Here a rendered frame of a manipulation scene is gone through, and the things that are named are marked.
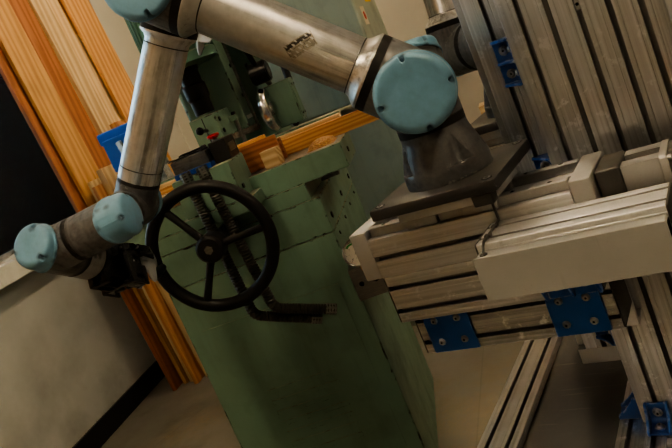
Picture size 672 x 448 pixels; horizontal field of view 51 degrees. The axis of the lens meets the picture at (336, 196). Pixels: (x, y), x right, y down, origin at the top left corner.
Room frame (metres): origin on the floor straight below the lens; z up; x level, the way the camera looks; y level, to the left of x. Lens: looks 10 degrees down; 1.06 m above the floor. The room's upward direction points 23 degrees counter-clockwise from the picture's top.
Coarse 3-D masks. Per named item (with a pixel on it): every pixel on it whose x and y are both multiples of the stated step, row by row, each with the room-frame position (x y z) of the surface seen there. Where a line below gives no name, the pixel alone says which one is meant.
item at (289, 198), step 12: (312, 180) 1.69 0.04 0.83; (288, 192) 1.60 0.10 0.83; (300, 192) 1.59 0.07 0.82; (312, 192) 1.63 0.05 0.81; (264, 204) 1.61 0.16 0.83; (276, 204) 1.60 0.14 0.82; (288, 204) 1.60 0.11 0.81; (240, 216) 1.62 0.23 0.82; (252, 216) 1.61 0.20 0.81; (168, 240) 1.65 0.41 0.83; (180, 240) 1.65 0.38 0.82; (192, 240) 1.64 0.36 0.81; (168, 252) 1.65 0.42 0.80
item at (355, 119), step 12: (336, 120) 1.72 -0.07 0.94; (348, 120) 1.72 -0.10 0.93; (360, 120) 1.71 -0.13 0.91; (372, 120) 1.71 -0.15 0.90; (312, 132) 1.74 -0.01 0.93; (324, 132) 1.73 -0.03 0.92; (336, 132) 1.73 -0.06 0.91; (288, 144) 1.75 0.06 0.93; (300, 144) 1.74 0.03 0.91; (168, 192) 1.81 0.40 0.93
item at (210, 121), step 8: (216, 112) 1.75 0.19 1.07; (224, 112) 1.82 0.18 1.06; (200, 120) 1.74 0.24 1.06; (208, 120) 1.73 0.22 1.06; (216, 120) 1.73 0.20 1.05; (224, 120) 1.79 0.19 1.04; (192, 128) 1.74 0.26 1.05; (208, 128) 1.74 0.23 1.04; (216, 128) 1.73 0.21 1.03; (224, 128) 1.75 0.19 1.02; (232, 128) 1.83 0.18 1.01; (200, 136) 1.74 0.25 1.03; (200, 144) 1.74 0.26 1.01
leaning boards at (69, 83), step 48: (0, 0) 3.20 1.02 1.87; (48, 0) 3.59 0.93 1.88; (0, 48) 3.10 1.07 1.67; (48, 48) 3.40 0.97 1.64; (96, 48) 3.70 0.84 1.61; (48, 96) 3.17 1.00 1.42; (96, 96) 3.51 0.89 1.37; (48, 144) 3.07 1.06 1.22; (96, 144) 3.37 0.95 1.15; (96, 192) 3.00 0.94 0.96; (144, 288) 3.00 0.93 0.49; (144, 336) 3.02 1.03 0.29
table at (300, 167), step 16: (336, 144) 1.57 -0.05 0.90; (352, 144) 1.76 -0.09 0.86; (288, 160) 1.62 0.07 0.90; (304, 160) 1.59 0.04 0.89; (320, 160) 1.58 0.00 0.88; (336, 160) 1.57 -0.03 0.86; (256, 176) 1.61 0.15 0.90; (272, 176) 1.60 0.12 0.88; (288, 176) 1.59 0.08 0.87; (304, 176) 1.59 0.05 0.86; (320, 176) 1.58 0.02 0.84; (256, 192) 1.55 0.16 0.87; (272, 192) 1.60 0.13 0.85; (176, 208) 1.64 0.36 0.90; (240, 208) 1.52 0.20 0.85; (192, 224) 1.54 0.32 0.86; (128, 240) 1.67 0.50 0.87; (144, 240) 1.66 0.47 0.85
